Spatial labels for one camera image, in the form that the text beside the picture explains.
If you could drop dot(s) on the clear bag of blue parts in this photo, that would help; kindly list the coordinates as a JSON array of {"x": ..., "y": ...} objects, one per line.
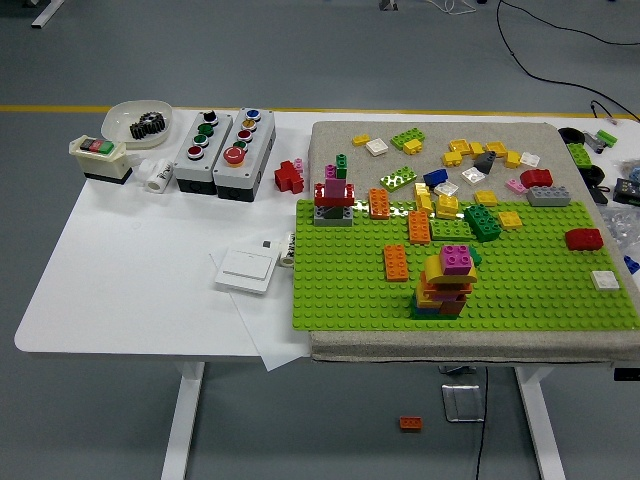
[{"x": 634, "y": 172}]

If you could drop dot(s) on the brick tower with yellow arch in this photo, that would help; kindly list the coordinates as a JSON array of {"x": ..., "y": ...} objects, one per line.
[{"x": 431, "y": 272}]

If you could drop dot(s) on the small yellow brick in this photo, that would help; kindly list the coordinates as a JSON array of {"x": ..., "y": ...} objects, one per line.
[
  {"x": 424, "y": 203},
  {"x": 412, "y": 147},
  {"x": 452, "y": 159},
  {"x": 361, "y": 139},
  {"x": 421, "y": 189}
]

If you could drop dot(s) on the dark grey slope brick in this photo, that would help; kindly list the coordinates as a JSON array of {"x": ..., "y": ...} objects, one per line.
[{"x": 486, "y": 162}]

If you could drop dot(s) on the cream red-green switch box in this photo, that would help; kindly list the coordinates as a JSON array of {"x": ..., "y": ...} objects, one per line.
[{"x": 100, "y": 162}]

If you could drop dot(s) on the white pipe tee fitting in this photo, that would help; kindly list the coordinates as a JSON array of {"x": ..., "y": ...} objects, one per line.
[{"x": 159, "y": 177}]

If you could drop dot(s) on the white printed cylinder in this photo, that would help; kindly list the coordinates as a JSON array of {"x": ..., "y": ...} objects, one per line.
[{"x": 287, "y": 252}]

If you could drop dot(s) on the small pink brick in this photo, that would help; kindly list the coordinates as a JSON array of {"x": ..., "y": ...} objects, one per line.
[{"x": 298, "y": 164}]

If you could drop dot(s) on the red brick cluster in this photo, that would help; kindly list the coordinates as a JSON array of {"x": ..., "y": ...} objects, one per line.
[{"x": 286, "y": 176}]

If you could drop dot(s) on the orange two-by-four brick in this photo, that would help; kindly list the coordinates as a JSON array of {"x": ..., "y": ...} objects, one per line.
[
  {"x": 419, "y": 227},
  {"x": 410, "y": 423},
  {"x": 379, "y": 203},
  {"x": 396, "y": 262}
]

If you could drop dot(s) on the small light green brick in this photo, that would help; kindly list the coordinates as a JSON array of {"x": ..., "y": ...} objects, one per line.
[{"x": 606, "y": 136}]

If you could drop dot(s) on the pink two-by-two brick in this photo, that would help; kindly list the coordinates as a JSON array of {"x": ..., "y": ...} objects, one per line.
[{"x": 455, "y": 259}]

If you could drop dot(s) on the green studded baseplate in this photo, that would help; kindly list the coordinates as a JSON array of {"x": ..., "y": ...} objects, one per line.
[{"x": 350, "y": 300}]

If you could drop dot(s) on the black button pad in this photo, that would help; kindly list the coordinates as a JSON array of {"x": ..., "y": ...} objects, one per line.
[{"x": 627, "y": 189}]

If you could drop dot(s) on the small black block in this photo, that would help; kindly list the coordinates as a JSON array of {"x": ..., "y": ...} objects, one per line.
[{"x": 600, "y": 195}]

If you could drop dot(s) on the white furniture foot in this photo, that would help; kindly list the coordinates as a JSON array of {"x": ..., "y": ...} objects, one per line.
[{"x": 47, "y": 12}]

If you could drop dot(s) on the silver floor socket box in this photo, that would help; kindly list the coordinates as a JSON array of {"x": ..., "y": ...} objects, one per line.
[{"x": 462, "y": 402}]

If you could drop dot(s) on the blue two-by-two brick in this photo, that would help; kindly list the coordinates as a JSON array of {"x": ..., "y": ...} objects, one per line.
[{"x": 435, "y": 177}]

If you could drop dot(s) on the black metal gear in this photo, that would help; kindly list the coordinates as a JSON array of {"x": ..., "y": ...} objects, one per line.
[
  {"x": 142, "y": 131},
  {"x": 154, "y": 119}
]

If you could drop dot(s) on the white wall switch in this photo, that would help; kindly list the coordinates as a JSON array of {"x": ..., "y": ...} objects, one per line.
[{"x": 245, "y": 272}]

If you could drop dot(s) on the brick tower with grey base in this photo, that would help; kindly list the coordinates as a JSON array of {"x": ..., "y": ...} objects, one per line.
[{"x": 334, "y": 196}]

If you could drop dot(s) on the red curved brick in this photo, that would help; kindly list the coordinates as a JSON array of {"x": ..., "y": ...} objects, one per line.
[
  {"x": 536, "y": 178},
  {"x": 584, "y": 239}
]

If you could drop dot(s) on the grey two-by-four brick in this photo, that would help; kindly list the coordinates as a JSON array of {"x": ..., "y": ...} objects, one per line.
[{"x": 549, "y": 196}]

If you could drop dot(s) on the grey four-button control box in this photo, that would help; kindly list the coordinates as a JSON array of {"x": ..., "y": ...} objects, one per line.
[{"x": 187, "y": 172}]

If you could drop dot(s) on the pink flat brick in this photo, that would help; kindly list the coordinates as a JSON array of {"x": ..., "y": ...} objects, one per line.
[{"x": 515, "y": 186}]

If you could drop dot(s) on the black table controller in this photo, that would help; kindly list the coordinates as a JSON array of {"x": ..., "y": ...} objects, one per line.
[{"x": 627, "y": 374}]

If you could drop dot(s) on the white plastic bowl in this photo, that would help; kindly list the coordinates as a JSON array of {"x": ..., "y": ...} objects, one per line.
[{"x": 117, "y": 122}]

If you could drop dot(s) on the small grey device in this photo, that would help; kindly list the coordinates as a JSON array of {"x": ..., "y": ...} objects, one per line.
[{"x": 594, "y": 141}]

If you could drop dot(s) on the small dark green brick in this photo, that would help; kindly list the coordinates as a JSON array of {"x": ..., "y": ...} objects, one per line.
[{"x": 477, "y": 257}]

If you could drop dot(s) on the grey emergency-stop control box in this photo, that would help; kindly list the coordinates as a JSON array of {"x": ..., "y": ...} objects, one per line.
[{"x": 250, "y": 170}]

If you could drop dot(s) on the dark green two-by-four brick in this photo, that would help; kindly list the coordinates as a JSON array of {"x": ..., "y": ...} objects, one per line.
[{"x": 482, "y": 222}]

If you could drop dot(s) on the yellow square brick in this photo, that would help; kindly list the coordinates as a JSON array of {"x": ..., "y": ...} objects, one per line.
[
  {"x": 497, "y": 148},
  {"x": 448, "y": 206},
  {"x": 510, "y": 220},
  {"x": 459, "y": 146},
  {"x": 512, "y": 158},
  {"x": 476, "y": 149},
  {"x": 486, "y": 198}
]

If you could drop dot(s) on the clear plastic bag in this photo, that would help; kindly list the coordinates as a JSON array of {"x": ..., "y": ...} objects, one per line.
[{"x": 622, "y": 225}]

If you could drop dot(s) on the grey-brown mat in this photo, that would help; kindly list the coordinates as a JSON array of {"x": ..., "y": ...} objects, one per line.
[{"x": 340, "y": 145}]

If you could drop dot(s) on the white square brick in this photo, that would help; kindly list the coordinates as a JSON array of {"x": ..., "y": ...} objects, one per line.
[
  {"x": 446, "y": 189},
  {"x": 529, "y": 159},
  {"x": 376, "y": 146},
  {"x": 472, "y": 176},
  {"x": 604, "y": 280}
]

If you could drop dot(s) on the white table leg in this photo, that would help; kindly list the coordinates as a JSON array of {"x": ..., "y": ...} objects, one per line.
[
  {"x": 182, "y": 425},
  {"x": 542, "y": 430}
]

